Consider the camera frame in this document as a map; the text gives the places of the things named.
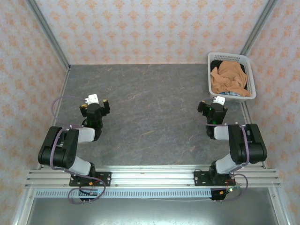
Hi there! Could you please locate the small circuit board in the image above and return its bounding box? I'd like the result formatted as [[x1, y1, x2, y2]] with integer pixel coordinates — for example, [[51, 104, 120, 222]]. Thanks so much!
[[220, 186, 240, 195], [79, 190, 99, 197]]

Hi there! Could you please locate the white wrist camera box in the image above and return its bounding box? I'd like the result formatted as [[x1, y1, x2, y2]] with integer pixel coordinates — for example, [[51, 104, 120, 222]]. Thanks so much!
[[84, 93, 100, 105], [212, 96, 226, 106]]

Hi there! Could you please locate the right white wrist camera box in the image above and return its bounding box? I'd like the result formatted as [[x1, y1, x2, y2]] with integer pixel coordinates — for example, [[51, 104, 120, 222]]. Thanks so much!
[[212, 96, 226, 106]]

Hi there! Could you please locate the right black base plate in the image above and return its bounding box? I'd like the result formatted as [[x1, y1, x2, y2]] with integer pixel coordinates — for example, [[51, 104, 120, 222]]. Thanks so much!
[[194, 170, 236, 187]]

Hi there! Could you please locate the aluminium frame post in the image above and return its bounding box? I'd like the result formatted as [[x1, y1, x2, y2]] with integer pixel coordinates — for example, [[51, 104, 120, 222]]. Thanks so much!
[[25, 0, 71, 71], [240, 0, 280, 56]]

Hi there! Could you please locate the aluminium mounting rail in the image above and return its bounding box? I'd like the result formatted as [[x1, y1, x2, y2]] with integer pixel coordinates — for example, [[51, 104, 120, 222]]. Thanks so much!
[[24, 165, 281, 188]]

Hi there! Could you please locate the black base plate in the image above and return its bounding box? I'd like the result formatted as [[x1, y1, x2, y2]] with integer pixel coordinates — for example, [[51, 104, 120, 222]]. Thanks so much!
[[194, 170, 236, 187], [69, 172, 112, 187]]

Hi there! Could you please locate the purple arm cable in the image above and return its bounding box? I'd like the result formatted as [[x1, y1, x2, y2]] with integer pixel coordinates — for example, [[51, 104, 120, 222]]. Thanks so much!
[[51, 95, 106, 205], [195, 97, 249, 203]]

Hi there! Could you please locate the white plastic laundry basket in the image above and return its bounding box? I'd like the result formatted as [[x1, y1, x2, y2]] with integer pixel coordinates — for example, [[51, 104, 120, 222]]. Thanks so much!
[[207, 52, 257, 103]]

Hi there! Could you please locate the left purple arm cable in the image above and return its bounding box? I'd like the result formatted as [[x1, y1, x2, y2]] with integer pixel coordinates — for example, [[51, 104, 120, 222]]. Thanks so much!
[[51, 95, 106, 205]]

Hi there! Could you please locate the orange cartoon print t-shirt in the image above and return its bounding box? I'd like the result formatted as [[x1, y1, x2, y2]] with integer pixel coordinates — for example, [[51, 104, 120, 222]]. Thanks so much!
[[210, 60, 251, 97]]

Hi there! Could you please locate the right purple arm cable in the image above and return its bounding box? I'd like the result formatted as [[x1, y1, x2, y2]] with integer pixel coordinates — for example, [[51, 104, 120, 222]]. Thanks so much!
[[195, 97, 249, 203]]

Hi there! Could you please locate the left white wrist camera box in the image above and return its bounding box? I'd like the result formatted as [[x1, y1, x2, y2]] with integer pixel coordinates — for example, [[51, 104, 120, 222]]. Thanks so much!
[[84, 93, 100, 105]]

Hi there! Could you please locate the slotted grey cable duct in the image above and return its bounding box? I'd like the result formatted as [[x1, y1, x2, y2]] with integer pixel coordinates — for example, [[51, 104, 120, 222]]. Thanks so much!
[[35, 189, 213, 199]]

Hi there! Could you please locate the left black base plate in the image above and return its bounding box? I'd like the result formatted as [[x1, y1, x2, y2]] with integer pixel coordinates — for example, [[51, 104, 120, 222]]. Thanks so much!
[[69, 172, 112, 187]]

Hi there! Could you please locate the grey metal sheet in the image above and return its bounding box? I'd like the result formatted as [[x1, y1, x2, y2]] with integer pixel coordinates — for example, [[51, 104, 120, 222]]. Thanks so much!
[[24, 198, 281, 225]]

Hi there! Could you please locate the black t-shirt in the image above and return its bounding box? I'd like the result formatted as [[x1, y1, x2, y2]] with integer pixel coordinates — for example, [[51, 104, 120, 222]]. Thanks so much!
[[210, 60, 248, 91]]

